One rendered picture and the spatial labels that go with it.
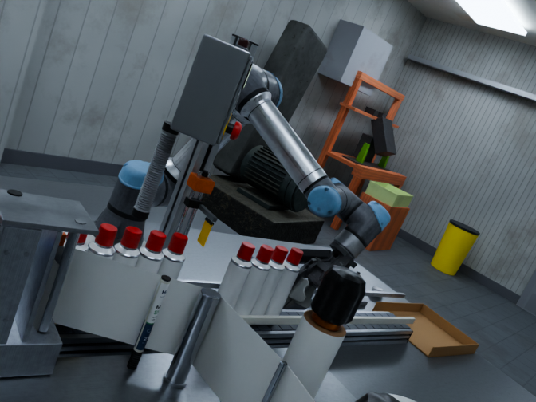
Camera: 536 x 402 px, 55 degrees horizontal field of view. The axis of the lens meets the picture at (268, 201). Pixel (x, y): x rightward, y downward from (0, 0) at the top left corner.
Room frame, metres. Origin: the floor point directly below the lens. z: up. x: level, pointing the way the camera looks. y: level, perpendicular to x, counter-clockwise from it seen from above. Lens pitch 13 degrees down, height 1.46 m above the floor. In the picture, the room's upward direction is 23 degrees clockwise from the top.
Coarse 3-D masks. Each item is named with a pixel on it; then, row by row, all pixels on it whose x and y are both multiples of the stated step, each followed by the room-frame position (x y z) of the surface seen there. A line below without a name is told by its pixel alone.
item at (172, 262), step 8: (176, 232) 1.01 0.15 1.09; (176, 240) 0.99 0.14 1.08; (184, 240) 0.99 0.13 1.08; (168, 248) 0.99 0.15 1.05; (176, 248) 0.99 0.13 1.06; (184, 248) 1.00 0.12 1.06; (168, 256) 0.98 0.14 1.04; (176, 256) 0.98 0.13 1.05; (184, 256) 1.01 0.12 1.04; (168, 264) 0.98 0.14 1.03; (176, 264) 0.98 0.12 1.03; (160, 272) 0.98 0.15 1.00; (168, 272) 0.98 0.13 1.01; (176, 272) 0.99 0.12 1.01
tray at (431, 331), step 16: (384, 304) 1.77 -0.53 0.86; (400, 304) 1.83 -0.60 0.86; (416, 304) 1.90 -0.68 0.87; (416, 320) 1.82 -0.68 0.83; (432, 320) 1.88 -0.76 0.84; (416, 336) 1.67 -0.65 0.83; (432, 336) 1.73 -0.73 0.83; (448, 336) 1.80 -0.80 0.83; (464, 336) 1.78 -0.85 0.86; (432, 352) 1.55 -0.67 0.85; (448, 352) 1.62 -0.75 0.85; (464, 352) 1.69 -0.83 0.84
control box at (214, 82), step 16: (208, 48) 0.98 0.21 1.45; (224, 48) 0.98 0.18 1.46; (208, 64) 0.98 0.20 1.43; (224, 64) 0.98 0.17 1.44; (240, 64) 0.99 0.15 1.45; (192, 80) 0.98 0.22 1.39; (208, 80) 0.98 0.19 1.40; (224, 80) 0.98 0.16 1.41; (240, 80) 0.99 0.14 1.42; (192, 96) 0.98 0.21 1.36; (208, 96) 0.98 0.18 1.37; (224, 96) 0.99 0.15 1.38; (176, 112) 0.98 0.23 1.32; (192, 112) 0.98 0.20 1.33; (208, 112) 0.98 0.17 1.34; (224, 112) 0.99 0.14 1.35; (176, 128) 0.98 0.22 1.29; (192, 128) 0.98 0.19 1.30; (208, 128) 0.99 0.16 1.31; (224, 128) 0.99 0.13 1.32
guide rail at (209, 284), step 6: (192, 282) 1.09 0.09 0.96; (198, 282) 1.10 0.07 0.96; (204, 282) 1.11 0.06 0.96; (210, 282) 1.12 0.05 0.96; (216, 282) 1.13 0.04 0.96; (216, 288) 1.13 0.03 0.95; (366, 294) 1.51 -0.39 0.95; (372, 294) 1.53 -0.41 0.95; (378, 294) 1.55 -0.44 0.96; (384, 294) 1.57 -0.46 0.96; (390, 294) 1.59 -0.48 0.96; (396, 294) 1.61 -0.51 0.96; (402, 294) 1.63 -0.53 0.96
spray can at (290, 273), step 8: (296, 248) 1.24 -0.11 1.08; (288, 256) 1.22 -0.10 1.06; (296, 256) 1.21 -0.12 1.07; (288, 264) 1.21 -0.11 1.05; (296, 264) 1.22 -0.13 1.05; (288, 272) 1.20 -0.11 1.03; (296, 272) 1.21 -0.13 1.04; (280, 280) 1.21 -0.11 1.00; (288, 280) 1.21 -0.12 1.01; (280, 288) 1.20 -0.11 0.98; (288, 288) 1.21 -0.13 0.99; (280, 296) 1.20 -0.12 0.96; (272, 304) 1.20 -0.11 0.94; (280, 304) 1.21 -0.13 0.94; (272, 312) 1.20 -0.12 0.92; (280, 312) 1.22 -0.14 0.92
